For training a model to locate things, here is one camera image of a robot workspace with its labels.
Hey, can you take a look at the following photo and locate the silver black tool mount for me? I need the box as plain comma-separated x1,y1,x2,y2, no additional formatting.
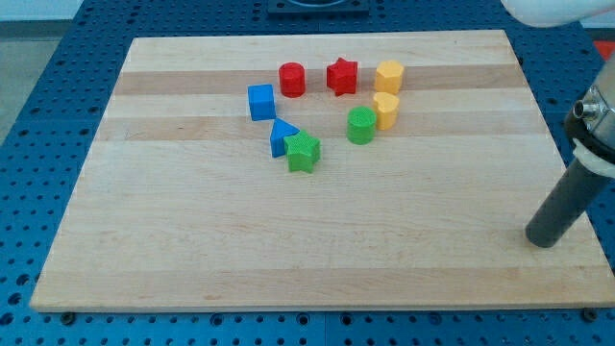
565,56,614,179

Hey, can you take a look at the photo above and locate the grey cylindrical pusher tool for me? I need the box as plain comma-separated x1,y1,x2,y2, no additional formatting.
525,159,611,248

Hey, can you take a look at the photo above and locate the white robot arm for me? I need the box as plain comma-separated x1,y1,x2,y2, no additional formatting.
502,0,614,248

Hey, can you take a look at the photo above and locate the wooden board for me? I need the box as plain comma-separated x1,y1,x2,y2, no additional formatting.
31,30,614,312

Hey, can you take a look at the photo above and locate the yellow heart block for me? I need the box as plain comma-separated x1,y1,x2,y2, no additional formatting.
373,91,400,131

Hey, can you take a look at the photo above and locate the yellow hexagon block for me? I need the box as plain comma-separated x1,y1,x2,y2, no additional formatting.
374,60,405,94

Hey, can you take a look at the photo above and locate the green cylinder block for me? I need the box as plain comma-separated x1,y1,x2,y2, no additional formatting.
346,106,377,145

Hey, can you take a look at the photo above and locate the red star block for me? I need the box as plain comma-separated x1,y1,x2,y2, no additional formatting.
327,58,358,96

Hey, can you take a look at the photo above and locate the green star block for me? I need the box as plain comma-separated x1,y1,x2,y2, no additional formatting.
283,130,321,173

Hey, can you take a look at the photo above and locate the red cylinder block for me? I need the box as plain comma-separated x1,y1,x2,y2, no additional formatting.
279,62,306,98

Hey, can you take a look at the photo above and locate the blue triangle block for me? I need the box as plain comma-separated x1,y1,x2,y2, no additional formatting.
269,118,299,158

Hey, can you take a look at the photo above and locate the blue cube block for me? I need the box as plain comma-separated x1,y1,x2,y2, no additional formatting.
247,84,277,121

